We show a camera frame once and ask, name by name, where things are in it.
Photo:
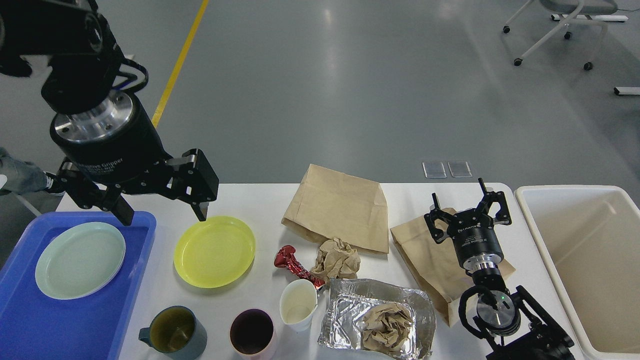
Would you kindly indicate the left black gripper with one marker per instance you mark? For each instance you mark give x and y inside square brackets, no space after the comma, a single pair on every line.
[114,149]

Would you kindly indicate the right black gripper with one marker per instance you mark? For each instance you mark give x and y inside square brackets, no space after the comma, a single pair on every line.
[472,237]

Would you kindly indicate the yellow plastic plate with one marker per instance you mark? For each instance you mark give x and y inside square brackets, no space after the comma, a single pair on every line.
[214,253]

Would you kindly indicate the dark teal mug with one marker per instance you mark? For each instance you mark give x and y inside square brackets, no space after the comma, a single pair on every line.
[177,333]

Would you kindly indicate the pink mug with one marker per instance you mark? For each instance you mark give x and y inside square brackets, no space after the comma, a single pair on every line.
[253,335]

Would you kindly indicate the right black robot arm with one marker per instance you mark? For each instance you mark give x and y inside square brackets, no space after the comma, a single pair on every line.
[514,324]

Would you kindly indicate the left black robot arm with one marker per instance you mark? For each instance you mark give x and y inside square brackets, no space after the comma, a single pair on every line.
[85,59]

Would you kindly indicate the brown paper bag under gripper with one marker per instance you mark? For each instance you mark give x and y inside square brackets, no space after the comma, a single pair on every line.
[434,267]

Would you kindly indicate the right floor outlet plate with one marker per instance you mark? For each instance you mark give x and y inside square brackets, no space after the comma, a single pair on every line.
[459,169]

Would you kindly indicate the floor outlet plate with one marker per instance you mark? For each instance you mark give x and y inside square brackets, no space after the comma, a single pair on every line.
[459,169]
[434,170]

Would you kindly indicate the left floor outlet plate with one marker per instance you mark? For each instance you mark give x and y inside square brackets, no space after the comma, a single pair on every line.
[434,170]

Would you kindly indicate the black white sneaker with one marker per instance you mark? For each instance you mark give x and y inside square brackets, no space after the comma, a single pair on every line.
[53,185]

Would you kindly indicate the pale green plate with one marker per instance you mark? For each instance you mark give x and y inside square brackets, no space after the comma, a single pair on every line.
[80,261]

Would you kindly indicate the white plastic bin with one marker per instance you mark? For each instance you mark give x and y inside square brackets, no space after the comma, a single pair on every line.
[589,240]

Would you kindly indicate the person leg in jeans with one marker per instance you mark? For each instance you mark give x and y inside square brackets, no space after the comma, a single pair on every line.
[21,177]

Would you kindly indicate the crumpled paper in tray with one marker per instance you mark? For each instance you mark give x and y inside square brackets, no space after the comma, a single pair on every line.
[386,327]

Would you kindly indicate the crumpled brown paper ball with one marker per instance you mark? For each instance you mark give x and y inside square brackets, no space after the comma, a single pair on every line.
[336,259]

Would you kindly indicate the aluminium foil tray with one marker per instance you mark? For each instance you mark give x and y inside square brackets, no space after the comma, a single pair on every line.
[350,299]

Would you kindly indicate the large brown paper bag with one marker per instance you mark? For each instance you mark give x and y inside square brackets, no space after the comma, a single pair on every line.
[330,204]

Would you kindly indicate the blue plastic tray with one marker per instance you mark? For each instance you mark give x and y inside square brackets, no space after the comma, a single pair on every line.
[34,326]

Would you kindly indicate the red foil wrapper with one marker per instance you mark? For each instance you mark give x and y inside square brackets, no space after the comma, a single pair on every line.
[285,259]

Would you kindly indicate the white paper cup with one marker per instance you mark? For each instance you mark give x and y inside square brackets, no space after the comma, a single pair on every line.
[297,304]

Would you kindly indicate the white bar on floor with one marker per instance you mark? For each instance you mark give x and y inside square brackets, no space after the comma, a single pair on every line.
[626,91]

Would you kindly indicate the office chair with castors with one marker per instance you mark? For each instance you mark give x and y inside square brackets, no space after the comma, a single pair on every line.
[585,13]

